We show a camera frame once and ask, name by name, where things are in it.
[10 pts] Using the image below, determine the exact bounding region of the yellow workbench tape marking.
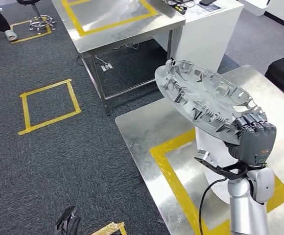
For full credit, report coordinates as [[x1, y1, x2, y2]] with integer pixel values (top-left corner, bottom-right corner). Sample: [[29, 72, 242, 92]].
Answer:
[[149, 128, 284, 235]]

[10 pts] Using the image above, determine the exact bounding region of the yellow steel table tape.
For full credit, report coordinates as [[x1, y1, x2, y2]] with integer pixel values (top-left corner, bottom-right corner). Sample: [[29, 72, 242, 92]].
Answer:
[[60, 0, 159, 37]]

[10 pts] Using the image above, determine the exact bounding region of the black stool chrome base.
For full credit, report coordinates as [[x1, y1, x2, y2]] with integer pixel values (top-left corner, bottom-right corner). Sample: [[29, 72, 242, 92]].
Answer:
[[17, 0, 57, 35]]

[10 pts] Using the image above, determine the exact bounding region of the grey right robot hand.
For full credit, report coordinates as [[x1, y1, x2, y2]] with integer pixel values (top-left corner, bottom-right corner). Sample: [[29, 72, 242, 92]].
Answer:
[[234, 112, 277, 166]]

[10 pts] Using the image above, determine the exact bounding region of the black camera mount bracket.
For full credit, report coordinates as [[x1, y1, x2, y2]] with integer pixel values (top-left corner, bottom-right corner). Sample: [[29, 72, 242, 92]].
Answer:
[[195, 157, 265, 181]]

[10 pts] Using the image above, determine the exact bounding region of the printed paper sheet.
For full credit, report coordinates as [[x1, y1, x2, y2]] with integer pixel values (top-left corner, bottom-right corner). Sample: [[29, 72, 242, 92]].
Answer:
[[188, 2, 222, 14]]

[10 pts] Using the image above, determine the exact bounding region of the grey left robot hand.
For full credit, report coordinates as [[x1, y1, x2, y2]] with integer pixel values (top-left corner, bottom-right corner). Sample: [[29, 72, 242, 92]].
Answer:
[[54, 205, 82, 235]]

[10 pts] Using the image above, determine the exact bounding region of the yellow floor tape square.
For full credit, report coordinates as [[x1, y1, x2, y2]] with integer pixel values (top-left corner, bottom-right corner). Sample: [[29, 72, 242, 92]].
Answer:
[[10, 19, 52, 45], [90, 222, 128, 235]]

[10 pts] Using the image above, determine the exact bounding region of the white desk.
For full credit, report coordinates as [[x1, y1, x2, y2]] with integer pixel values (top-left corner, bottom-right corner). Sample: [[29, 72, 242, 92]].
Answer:
[[153, 0, 245, 72]]

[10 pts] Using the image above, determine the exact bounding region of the steel table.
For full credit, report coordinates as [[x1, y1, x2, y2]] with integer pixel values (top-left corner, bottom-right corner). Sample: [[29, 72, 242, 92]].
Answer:
[[51, 0, 187, 117]]

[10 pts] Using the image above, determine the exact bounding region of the black controller yellow stripe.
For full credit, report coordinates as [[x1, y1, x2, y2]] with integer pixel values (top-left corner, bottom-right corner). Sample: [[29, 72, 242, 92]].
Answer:
[[165, 0, 188, 16]]

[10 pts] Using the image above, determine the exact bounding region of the grey plastic wheel cover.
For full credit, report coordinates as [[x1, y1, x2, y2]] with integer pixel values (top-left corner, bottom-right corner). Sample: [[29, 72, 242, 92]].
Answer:
[[155, 59, 267, 145]]

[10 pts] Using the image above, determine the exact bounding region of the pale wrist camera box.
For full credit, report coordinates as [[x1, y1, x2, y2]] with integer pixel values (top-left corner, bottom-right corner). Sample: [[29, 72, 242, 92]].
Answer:
[[196, 149, 221, 167]]

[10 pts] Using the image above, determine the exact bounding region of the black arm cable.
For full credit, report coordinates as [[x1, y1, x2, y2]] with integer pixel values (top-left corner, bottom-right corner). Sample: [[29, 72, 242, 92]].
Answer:
[[199, 176, 228, 235]]

